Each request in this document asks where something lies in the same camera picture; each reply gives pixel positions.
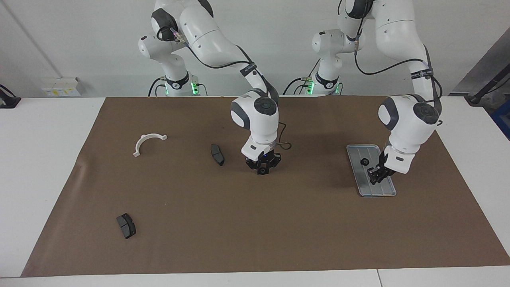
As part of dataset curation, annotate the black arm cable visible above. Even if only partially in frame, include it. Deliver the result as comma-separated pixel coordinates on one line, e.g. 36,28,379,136
353,0,443,128
159,26,292,150

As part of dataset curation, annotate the black stand pole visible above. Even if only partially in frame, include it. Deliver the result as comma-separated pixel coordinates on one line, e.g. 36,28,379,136
466,64,510,105

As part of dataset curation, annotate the blue crate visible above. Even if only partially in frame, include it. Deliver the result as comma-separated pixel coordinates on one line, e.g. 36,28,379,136
491,100,510,141

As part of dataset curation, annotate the brown table mat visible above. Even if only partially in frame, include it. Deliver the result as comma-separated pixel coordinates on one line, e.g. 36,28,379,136
21,95,510,277

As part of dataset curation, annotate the black clamp mount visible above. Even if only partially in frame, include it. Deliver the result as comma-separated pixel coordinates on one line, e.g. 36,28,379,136
0,85,21,109

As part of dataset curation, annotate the white yellow-labelled socket box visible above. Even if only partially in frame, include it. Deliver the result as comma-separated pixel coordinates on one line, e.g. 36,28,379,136
42,77,82,97

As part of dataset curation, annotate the dark grey brake pad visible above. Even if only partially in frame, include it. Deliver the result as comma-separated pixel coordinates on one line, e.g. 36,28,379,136
210,143,225,167
116,213,137,240

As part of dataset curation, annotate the black base cable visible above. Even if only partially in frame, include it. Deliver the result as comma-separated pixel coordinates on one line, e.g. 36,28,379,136
283,59,321,95
148,77,165,97

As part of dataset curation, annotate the silver metal tray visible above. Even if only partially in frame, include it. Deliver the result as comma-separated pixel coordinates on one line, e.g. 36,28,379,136
346,144,397,197

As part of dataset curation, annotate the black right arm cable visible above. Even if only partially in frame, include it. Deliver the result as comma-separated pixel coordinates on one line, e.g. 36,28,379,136
159,26,292,150

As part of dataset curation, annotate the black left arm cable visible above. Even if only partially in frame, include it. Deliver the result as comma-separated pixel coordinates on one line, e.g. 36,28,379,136
353,0,443,128

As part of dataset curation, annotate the white curved plastic bracket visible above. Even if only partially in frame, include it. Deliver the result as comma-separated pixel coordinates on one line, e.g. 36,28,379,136
133,134,168,158

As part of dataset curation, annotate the grey partition panel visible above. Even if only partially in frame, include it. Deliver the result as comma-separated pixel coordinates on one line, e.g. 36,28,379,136
450,28,510,96

